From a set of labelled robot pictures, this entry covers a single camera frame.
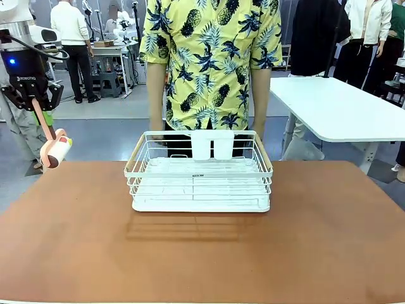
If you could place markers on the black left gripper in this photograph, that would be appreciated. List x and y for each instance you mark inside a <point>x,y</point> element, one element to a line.
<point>25,69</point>

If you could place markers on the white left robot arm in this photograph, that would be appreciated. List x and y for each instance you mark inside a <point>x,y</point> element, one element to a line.
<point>19,22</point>

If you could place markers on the person's left forearm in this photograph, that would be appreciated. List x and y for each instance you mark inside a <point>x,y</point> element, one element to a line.
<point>261,98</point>

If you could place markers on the person's right forearm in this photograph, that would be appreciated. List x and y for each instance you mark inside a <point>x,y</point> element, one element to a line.
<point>156,98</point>

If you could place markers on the person's right hand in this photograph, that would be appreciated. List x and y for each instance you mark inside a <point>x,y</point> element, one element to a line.
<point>158,138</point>

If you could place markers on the person's left hand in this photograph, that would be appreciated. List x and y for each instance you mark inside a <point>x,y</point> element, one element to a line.
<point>259,132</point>

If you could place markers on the person in white coat, camouflage trousers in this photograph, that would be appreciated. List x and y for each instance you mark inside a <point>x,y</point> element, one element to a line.
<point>19,130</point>

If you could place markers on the grey step stool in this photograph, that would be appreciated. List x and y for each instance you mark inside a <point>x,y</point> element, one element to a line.
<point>110,84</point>

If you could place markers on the person in white jacket, black trousers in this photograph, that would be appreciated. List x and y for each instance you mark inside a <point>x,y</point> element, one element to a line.
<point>70,25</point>

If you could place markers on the cardboard box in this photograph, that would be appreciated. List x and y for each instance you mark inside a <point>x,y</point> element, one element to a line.
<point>103,43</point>

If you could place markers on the grey background workbench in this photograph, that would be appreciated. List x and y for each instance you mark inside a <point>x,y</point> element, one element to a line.
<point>114,55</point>

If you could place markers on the seated person in grey top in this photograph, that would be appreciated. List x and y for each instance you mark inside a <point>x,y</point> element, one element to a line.
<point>113,20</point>

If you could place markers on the black trousers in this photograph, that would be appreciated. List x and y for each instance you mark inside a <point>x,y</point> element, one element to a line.
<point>180,139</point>

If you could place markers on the person in pineapple shirt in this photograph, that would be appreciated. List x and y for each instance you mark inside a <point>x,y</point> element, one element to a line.
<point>215,63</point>

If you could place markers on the white cutlery holder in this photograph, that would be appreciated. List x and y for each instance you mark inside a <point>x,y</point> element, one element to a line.
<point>212,145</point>

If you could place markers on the white drip tray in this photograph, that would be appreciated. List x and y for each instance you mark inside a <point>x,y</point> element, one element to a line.
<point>202,207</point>

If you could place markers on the shoe rack with shoes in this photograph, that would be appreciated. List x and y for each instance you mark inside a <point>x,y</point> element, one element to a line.
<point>285,58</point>

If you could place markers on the clear plastic bag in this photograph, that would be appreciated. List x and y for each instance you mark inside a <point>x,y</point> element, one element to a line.
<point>302,150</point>

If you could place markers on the white table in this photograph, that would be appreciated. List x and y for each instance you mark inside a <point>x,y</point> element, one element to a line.
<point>332,107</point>

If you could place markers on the black stand pole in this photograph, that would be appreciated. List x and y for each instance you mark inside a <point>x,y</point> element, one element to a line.
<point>332,47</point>

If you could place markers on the person in cream jacket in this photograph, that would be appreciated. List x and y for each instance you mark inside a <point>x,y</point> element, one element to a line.
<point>373,22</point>

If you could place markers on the white sneaker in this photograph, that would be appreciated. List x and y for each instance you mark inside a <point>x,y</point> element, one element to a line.
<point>401,172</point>

